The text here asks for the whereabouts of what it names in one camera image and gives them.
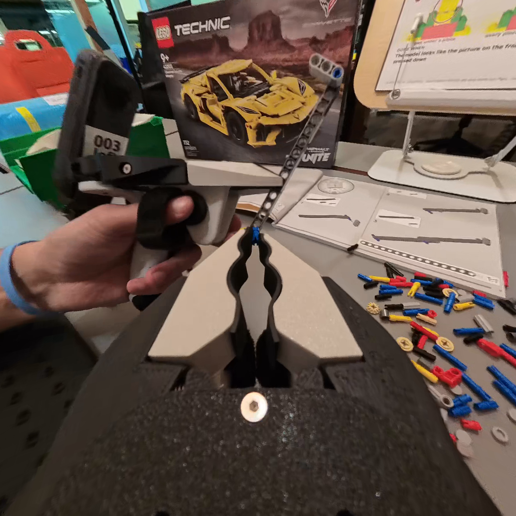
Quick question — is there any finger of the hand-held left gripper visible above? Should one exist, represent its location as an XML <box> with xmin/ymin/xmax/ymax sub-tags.
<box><xmin>185</xmin><ymin>160</ymin><xmax>285</xmax><ymax>189</ymax></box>

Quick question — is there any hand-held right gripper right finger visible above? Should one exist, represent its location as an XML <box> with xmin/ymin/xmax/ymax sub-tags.
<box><xmin>258</xmin><ymin>234</ymin><xmax>364</xmax><ymax>375</ymax></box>

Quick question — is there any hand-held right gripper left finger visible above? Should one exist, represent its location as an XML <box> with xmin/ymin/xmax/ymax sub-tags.
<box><xmin>148</xmin><ymin>232</ymin><xmax>250</xmax><ymax>385</ymax></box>

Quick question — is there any long grey lego beam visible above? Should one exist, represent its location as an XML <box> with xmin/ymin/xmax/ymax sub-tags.
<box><xmin>252</xmin><ymin>78</ymin><xmax>340</xmax><ymax>236</ymax></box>

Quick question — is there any pile of small lego pieces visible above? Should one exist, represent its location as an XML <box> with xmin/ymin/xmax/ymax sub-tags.
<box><xmin>357</xmin><ymin>262</ymin><xmax>516</xmax><ymax>458</ymax></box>

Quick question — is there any light grey lego connector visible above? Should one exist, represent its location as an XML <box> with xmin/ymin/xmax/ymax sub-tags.
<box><xmin>309</xmin><ymin>53</ymin><xmax>344</xmax><ymax>82</ymax></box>

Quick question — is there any person's left forearm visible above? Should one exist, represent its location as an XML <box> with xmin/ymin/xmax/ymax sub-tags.
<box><xmin>0</xmin><ymin>242</ymin><xmax>25</xmax><ymax>332</ymax></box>

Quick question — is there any lego instruction booklet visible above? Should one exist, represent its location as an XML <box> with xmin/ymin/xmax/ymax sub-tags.
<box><xmin>236</xmin><ymin>169</ymin><xmax>508</xmax><ymax>300</ymax></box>

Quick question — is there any lego set box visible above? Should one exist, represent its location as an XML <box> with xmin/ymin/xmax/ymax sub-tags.
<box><xmin>138</xmin><ymin>0</ymin><xmax>361</xmax><ymax>169</ymax></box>

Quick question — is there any person's left hand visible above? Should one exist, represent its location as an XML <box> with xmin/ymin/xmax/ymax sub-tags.
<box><xmin>10</xmin><ymin>195</ymin><xmax>242</xmax><ymax>313</ymax></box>

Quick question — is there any black metal pole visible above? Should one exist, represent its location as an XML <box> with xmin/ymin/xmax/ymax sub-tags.
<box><xmin>105</xmin><ymin>0</ymin><xmax>138</xmax><ymax>79</ymax></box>

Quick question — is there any light blue bag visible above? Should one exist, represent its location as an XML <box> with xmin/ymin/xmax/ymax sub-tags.
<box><xmin>0</xmin><ymin>95</ymin><xmax>69</xmax><ymax>142</ymax></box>

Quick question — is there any red felt bag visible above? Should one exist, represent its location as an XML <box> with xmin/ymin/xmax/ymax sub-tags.
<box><xmin>0</xmin><ymin>30</ymin><xmax>75</xmax><ymax>105</ymax></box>

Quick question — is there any green plastic bin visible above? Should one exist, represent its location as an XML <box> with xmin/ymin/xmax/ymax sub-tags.
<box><xmin>0</xmin><ymin>115</ymin><xmax>170</xmax><ymax>210</ymax></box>

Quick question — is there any wooden book stand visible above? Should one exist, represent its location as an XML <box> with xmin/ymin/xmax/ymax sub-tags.
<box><xmin>354</xmin><ymin>0</ymin><xmax>516</xmax><ymax>203</ymax></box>

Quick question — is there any blue wristband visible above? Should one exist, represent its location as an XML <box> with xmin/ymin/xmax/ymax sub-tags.
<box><xmin>0</xmin><ymin>241</ymin><xmax>41</xmax><ymax>316</ymax></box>

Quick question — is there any printed instruction sheet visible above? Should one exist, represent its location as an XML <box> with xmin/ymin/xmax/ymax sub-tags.
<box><xmin>375</xmin><ymin>0</ymin><xmax>516</xmax><ymax>92</ymax></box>

